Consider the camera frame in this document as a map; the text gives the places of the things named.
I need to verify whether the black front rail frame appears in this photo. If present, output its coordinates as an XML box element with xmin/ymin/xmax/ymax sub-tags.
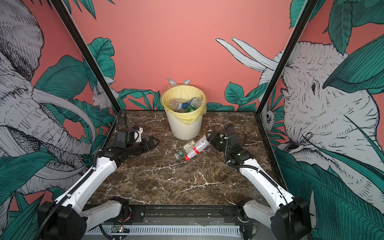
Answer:
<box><xmin>89</xmin><ymin>204</ymin><xmax>259</xmax><ymax>224</ymax></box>

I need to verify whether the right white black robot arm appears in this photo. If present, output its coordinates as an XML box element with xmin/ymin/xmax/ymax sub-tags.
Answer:
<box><xmin>207</xmin><ymin>131</ymin><xmax>312</xmax><ymax>240</ymax></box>

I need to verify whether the right black corner post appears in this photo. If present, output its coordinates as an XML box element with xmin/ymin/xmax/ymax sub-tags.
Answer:
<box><xmin>256</xmin><ymin>0</ymin><xmax>318</xmax><ymax>116</ymax></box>

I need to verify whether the small clear bottle cream label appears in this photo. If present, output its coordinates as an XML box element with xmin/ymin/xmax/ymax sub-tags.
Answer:
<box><xmin>174</xmin><ymin>140</ymin><xmax>196</xmax><ymax>160</ymax></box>

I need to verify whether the clear bottle red label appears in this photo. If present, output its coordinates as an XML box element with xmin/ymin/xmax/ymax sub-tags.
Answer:
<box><xmin>185</xmin><ymin>133</ymin><xmax>210</xmax><ymax>162</ymax></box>

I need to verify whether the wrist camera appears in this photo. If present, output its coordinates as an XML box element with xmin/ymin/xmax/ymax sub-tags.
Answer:
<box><xmin>114</xmin><ymin>126</ymin><xmax>144</xmax><ymax>149</ymax></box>
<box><xmin>223</xmin><ymin>124</ymin><xmax>239</xmax><ymax>141</ymax></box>

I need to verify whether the white ribbed plastic bin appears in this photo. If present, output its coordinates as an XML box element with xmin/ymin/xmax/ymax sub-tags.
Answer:
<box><xmin>166</xmin><ymin>111</ymin><xmax>203</xmax><ymax>140</ymax></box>

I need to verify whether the yellow plastic bin liner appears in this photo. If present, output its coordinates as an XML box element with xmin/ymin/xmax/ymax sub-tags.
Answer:
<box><xmin>161</xmin><ymin>85</ymin><xmax>207</xmax><ymax>125</ymax></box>

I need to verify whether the crushed clear bottle blue cap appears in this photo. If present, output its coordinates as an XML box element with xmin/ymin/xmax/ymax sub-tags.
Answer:
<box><xmin>169</xmin><ymin>99</ymin><xmax>189</xmax><ymax>113</ymax></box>

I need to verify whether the left black corner post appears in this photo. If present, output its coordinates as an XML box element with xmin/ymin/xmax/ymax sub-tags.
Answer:
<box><xmin>50</xmin><ymin>0</ymin><xmax>121</xmax><ymax>112</ymax></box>

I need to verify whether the black corner post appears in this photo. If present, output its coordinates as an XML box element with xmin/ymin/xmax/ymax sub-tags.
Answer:
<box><xmin>256</xmin><ymin>0</ymin><xmax>318</xmax><ymax>116</ymax></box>
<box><xmin>50</xmin><ymin>0</ymin><xmax>121</xmax><ymax>112</ymax></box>

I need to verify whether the white perforated vent strip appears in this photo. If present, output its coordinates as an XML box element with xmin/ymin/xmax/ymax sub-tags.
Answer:
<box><xmin>103</xmin><ymin>225</ymin><xmax>242</xmax><ymax>237</ymax></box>

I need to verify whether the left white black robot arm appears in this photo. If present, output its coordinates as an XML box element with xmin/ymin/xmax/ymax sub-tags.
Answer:
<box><xmin>35</xmin><ymin>136</ymin><xmax>160</xmax><ymax>240</ymax></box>

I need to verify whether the blue label bottle white cap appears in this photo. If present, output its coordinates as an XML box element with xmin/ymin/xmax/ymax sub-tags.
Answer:
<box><xmin>183</xmin><ymin>97</ymin><xmax>204</xmax><ymax>110</ymax></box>

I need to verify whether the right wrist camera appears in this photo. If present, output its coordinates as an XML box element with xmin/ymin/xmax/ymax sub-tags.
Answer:
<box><xmin>223</xmin><ymin>124</ymin><xmax>239</xmax><ymax>141</ymax></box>

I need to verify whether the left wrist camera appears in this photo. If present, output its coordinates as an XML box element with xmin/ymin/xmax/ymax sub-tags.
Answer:
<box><xmin>114</xmin><ymin>126</ymin><xmax>144</xmax><ymax>149</ymax></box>

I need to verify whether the green bottle green label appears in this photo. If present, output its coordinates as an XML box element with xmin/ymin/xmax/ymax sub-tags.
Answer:
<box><xmin>186</xmin><ymin>106</ymin><xmax>196</xmax><ymax>113</ymax></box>

